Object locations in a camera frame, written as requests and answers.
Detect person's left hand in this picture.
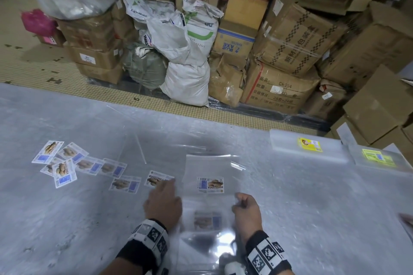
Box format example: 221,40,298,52
143,178,184,233

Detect person's right hand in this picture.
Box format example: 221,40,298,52
231,192,264,246

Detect stack of clear bags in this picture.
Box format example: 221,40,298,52
176,154,247,275

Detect clear bags with labels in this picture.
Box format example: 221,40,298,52
31,113,207,196

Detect bag pack with green label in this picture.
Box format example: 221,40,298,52
348,144,413,174

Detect stack of bagged red headbands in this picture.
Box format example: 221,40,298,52
398,213,413,237

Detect person's left forearm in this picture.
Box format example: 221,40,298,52
100,257,142,275

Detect black marker wristband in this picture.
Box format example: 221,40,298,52
244,230,293,275
116,219,170,275

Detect grey table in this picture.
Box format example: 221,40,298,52
0,83,413,275

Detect plain white sack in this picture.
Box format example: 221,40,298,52
160,60,211,107

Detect cardboard box with red print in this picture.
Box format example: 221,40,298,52
240,58,322,115

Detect torn brown cardboard box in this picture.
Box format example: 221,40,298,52
208,52,247,108

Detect grey-green sack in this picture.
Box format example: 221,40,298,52
122,43,169,90

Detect small labelled brown box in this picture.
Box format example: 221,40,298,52
303,79,348,117

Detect low cardboard box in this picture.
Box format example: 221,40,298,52
76,62,124,85

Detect cardboard box with white label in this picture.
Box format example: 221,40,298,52
69,46,123,70

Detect cardboard boxes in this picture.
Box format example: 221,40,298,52
324,65,413,162

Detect crumpled white sack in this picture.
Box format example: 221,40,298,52
139,15,207,66

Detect cardboard box with blue stripe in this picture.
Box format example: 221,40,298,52
213,20,257,59

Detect white sack with green print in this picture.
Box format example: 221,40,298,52
182,0,225,59

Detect cardboard box with checker pattern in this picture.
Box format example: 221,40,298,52
253,2,348,77

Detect dark cardboard box red marks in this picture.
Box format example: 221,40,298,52
56,12,123,52

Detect white sack with blue print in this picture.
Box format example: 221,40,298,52
123,0,176,26

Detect small cardboard box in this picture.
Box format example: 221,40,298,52
37,28,67,47

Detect large brown cardboard box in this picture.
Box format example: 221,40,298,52
317,2,413,87

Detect plain yellowish cardboard box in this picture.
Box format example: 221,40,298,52
223,0,269,31

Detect pink plastic bag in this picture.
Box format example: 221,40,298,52
21,9,59,37

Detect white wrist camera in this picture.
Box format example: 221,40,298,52
224,262,246,275

